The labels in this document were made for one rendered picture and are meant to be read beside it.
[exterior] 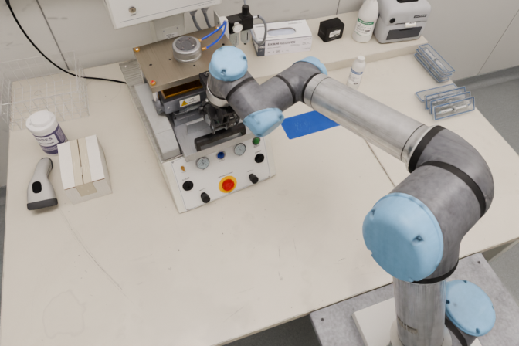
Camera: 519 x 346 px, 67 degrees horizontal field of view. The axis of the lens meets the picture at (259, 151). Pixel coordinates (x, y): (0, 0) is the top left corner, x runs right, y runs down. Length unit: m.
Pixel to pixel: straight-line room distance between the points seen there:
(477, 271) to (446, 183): 0.75
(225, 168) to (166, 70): 0.34
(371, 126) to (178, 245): 0.70
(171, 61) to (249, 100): 0.41
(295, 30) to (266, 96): 0.91
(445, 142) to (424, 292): 0.24
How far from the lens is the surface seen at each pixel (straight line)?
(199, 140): 1.07
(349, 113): 0.76
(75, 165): 1.33
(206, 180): 1.21
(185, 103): 1.14
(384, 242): 0.61
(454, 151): 0.67
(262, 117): 0.78
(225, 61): 0.80
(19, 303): 1.28
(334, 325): 1.15
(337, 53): 1.72
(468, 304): 0.99
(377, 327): 1.15
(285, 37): 1.64
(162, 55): 1.17
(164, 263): 1.19
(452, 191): 0.61
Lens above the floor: 1.85
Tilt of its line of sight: 53 degrees down
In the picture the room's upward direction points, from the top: 4 degrees clockwise
